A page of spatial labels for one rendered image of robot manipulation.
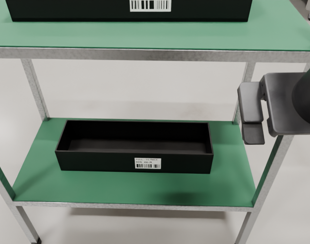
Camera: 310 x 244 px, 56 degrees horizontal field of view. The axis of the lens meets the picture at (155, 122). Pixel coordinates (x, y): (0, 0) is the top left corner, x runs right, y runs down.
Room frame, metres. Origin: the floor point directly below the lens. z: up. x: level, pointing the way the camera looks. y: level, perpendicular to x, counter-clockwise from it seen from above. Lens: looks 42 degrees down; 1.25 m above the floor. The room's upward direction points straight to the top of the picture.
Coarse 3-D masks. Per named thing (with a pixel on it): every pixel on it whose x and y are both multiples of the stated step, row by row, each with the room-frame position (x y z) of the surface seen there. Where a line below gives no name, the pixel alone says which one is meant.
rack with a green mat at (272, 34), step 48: (0, 0) 0.83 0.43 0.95; (288, 0) 0.83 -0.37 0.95; (0, 48) 0.57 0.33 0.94; (48, 48) 0.57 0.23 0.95; (96, 48) 0.56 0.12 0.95; (144, 48) 0.56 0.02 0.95; (192, 48) 0.56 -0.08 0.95; (240, 48) 0.56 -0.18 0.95; (288, 48) 0.56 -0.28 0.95; (48, 144) 0.85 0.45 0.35; (240, 144) 0.85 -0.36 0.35; (288, 144) 0.55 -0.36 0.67; (0, 192) 0.57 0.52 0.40; (48, 192) 0.61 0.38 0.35; (96, 192) 0.61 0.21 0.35; (144, 192) 0.61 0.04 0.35; (192, 192) 0.61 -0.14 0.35; (240, 192) 0.61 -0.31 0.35; (240, 240) 0.55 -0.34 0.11
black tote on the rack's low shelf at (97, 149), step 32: (64, 128) 0.83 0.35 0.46; (96, 128) 0.87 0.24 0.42; (128, 128) 0.87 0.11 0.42; (160, 128) 0.86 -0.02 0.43; (192, 128) 0.86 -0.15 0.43; (64, 160) 0.71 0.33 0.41; (96, 160) 0.70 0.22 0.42; (128, 160) 0.70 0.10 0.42; (160, 160) 0.70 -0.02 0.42; (192, 160) 0.69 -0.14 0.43
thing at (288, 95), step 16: (272, 80) 0.24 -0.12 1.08; (288, 80) 0.24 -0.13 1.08; (304, 80) 0.22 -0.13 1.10; (272, 96) 0.23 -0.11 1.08; (288, 96) 0.23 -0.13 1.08; (304, 96) 0.21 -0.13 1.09; (272, 112) 0.21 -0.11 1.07; (288, 112) 0.21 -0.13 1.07; (304, 112) 0.21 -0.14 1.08; (272, 128) 0.20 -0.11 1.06; (288, 128) 0.20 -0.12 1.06; (304, 128) 0.20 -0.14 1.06
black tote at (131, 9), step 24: (24, 0) 0.69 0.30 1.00; (48, 0) 0.69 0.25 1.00; (72, 0) 0.69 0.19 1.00; (96, 0) 0.69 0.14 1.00; (120, 0) 0.69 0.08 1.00; (144, 0) 0.69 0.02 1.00; (168, 0) 0.69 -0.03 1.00; (192, 0) 0.69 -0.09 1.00; (216, 0) 0.69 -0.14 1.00; (240, 0) 0.69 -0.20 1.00
